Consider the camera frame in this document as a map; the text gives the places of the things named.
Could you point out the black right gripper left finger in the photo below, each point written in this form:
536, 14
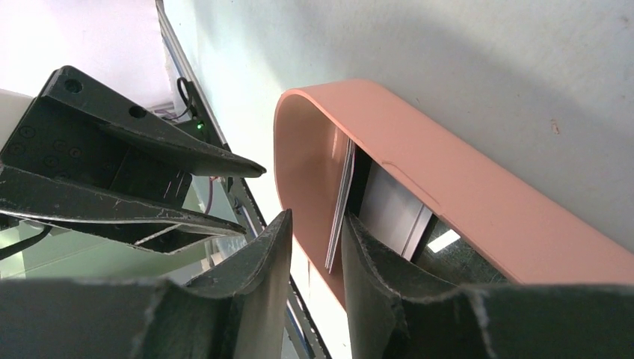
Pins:
218, 314

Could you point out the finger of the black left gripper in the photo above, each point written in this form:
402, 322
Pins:
111, 112
138, 223

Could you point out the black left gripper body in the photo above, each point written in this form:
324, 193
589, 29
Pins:
58, 142

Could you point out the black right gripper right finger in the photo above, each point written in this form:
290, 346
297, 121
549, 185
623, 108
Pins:
397, 310

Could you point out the pink oval plastic tray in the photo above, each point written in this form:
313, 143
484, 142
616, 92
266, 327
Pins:
524, 234

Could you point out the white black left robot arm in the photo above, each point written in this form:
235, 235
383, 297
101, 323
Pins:
12, 111

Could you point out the black VIP card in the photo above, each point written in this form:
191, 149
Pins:
397, 218

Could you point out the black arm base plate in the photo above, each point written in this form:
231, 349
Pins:
301, 338

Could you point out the aluminium frame rail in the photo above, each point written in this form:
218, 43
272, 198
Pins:
184, 69

